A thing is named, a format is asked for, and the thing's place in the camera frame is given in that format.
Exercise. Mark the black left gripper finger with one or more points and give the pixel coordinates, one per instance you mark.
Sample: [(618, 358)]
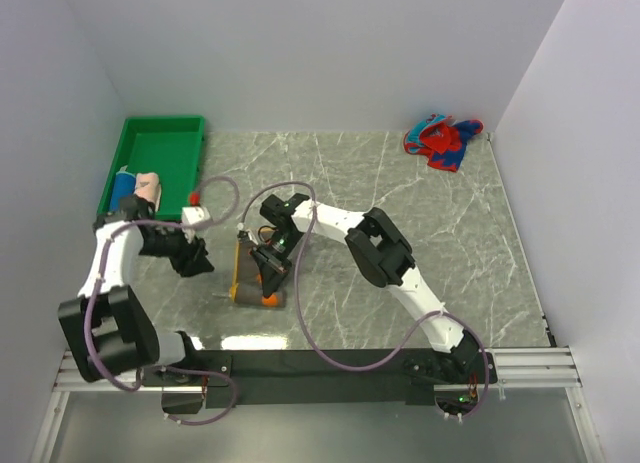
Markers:
[(200, 261), (183, 267)]

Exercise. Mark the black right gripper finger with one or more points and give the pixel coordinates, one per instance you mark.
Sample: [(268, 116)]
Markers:
[(269, 271), (280, 276)]

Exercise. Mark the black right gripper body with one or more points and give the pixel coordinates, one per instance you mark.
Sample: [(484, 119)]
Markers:
[(281, 248)]

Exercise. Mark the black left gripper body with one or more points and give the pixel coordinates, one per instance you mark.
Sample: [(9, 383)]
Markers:
[(167, 243)]

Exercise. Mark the orange and grey towel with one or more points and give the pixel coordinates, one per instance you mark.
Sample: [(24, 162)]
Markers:
[(246, 287)]

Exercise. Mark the red and blue towel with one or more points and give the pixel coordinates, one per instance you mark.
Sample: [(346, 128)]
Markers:
[(441, 140)]

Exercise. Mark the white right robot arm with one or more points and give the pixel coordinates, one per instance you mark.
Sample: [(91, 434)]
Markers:
[(384, 258)]

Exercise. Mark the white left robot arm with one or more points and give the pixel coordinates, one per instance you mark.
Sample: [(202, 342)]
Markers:
[(105, 325)]

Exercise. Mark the pink rolled towel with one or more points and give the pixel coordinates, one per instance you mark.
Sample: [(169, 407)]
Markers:
[(148, 187)]

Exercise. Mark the blue rolled towel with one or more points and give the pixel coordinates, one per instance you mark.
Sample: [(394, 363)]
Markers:
[(123, 185)]

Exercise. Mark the black base beam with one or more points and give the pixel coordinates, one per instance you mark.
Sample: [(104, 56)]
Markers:
[(303, 377)]

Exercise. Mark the green plastic tray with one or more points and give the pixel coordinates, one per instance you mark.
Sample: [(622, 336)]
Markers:
[(169, 146)]

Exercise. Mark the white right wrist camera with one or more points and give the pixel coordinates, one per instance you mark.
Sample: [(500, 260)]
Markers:
[(245, 237)]

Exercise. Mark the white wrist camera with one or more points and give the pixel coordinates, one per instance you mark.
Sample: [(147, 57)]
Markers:
[(245, 237), (194, 215)]

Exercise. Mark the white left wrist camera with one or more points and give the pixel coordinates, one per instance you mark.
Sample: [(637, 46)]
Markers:
[(194, 215)]

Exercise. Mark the aluminium rail frame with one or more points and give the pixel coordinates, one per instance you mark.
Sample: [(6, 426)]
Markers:
[(516, 368)]

